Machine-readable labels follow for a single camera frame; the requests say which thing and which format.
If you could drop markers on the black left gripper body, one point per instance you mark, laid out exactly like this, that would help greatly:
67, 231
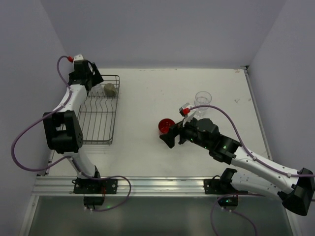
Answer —
93, 77

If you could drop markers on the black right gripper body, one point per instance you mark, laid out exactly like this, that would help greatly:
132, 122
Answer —
179, 135

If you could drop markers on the red ceramic mug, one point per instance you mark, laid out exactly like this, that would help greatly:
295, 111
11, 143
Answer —
164, 125

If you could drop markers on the clear faceted glass cup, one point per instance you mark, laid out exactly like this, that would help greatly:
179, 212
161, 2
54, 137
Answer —
202, 98
97, 91

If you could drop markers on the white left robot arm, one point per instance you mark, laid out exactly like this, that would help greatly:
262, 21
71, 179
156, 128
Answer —
62, 129

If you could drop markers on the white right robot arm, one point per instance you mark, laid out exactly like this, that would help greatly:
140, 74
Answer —
229, 132

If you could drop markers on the olive green ceramic mug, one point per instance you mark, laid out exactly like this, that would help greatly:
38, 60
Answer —
110, 90

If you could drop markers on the black right controller box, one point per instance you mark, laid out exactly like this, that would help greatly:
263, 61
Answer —
229, 203

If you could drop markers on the black controller box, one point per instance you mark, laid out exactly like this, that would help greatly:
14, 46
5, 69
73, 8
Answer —
229, 203
93, 202

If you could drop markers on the black left controller box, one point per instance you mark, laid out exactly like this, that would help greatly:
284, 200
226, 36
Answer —
93, 202

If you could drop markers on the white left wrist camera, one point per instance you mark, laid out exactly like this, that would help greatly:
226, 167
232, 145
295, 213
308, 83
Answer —
78, 57

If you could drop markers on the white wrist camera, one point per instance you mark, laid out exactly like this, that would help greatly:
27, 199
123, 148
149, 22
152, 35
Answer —
78, 57
186, 113

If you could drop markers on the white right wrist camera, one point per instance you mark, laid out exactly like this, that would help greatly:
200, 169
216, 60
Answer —
186, 113

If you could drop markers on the black wire dish rack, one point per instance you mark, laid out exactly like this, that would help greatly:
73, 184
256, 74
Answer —
97, 115

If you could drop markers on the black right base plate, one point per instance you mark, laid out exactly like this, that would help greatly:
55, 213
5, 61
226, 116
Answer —
217, 187

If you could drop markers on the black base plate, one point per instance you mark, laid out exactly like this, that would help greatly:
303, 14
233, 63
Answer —
217, 187
88, 186

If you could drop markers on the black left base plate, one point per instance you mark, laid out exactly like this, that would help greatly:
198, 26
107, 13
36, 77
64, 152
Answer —
88, 186

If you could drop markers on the aluminium mounting rail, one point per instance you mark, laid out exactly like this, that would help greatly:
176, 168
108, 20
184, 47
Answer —
155, 186

